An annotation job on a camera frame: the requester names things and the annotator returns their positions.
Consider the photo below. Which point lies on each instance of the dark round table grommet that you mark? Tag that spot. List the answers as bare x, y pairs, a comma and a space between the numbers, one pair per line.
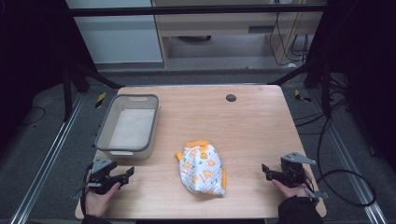
231, 98

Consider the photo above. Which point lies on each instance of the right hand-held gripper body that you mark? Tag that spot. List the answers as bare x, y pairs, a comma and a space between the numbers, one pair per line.
292, 169

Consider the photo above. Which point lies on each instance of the metal floor rail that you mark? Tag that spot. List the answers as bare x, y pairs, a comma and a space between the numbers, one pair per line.
46, 161
351, 161

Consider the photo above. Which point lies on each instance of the white orange printed cloth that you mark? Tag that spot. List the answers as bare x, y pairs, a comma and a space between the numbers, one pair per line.
200, 169

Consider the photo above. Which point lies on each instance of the white cabinet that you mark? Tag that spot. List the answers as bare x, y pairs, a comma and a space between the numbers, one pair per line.
118, 40

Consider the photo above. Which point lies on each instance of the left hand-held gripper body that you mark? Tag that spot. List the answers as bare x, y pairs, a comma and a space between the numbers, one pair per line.
101, 174

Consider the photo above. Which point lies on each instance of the wooden desk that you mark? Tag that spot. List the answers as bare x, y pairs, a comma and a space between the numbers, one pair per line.
218, 25

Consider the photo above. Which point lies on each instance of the black horizontal bar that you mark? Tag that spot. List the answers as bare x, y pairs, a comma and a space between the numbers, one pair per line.
186, 10

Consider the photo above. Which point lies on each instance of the white basket with grey rim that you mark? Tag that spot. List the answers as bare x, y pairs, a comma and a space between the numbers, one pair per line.
130, 124

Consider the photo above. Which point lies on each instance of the person's left hand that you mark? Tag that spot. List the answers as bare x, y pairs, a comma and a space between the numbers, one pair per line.
99, 202

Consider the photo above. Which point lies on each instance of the dark curtain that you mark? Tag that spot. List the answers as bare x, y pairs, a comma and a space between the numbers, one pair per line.
28, 56
367, 62

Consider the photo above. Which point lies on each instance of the black metal stand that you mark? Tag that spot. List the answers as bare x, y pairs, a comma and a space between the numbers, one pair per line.
325, 90
67, 93

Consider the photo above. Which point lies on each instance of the person's right hand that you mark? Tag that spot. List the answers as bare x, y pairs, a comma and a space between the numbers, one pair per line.
289, 190

